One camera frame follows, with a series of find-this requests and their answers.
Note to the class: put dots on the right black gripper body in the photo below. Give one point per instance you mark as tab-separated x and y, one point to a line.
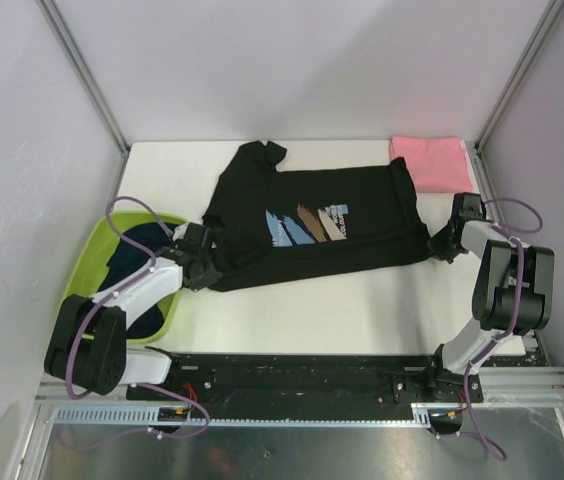
444	247

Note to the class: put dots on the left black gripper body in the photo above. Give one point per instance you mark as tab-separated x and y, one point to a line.
207	276

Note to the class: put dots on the black printed t shirt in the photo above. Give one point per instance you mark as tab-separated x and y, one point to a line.
271	226

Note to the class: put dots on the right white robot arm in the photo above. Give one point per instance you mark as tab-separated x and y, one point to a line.
512	294

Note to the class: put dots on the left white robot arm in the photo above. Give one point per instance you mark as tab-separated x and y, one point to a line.
88	348

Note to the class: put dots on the navy blue t shirt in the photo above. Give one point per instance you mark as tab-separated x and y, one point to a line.
127	259

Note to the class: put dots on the folded pink t shirt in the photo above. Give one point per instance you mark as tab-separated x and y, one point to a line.
436	165

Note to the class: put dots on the green plastic bin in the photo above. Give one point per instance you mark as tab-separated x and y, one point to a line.
91	266

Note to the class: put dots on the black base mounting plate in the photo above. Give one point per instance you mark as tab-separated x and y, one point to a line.
308	384

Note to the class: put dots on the grey slotted cable duct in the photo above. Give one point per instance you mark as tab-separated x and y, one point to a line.
407	416

